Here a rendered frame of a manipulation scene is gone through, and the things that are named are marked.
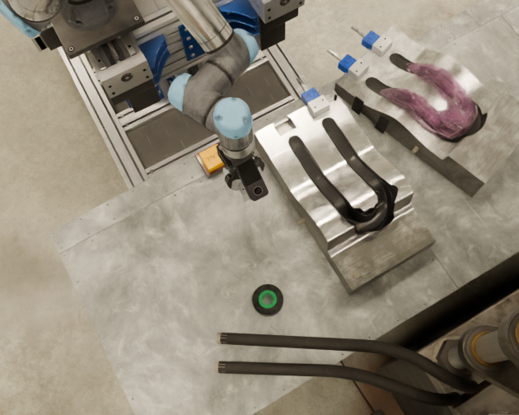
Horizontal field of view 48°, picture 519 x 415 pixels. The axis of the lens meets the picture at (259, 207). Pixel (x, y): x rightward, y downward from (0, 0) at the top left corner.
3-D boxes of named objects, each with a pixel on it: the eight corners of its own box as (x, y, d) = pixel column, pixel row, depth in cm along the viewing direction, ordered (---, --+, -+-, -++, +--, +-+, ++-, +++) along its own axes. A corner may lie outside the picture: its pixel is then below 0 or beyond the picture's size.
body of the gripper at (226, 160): (244, 142, 143) (240, 119, 132) (261, 170, 141) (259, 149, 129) (217, 156, 142) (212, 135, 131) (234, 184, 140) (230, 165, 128)
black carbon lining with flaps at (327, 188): (283, 143, 161) (284, 128, 152) (333, 116, 163) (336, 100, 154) (353, 248, 150) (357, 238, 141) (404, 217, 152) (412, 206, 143)
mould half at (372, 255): (255, 146, 168) (253, 125, 155) (331, 105, 172) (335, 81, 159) (349, 295, 153) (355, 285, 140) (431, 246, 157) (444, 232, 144)
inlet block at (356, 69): (321, 60, 173) (323, 49, 168) (333, 49, 175) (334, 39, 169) (356, 86, 170) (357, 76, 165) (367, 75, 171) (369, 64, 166)
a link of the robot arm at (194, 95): (199, 72, 130) (238, 97, 127) (167, 109, 127) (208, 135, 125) (194, 52, 122) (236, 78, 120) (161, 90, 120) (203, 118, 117)
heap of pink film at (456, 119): (374, 97, 165) (379, 83, 158) (413, 57, 169) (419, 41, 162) (448, 153, 159) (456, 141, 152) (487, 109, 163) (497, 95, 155)
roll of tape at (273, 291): (288, 295, 154) (288, 292, 150) (274, 322, 152) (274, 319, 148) (261, 281, 155) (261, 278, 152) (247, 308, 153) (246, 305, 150)
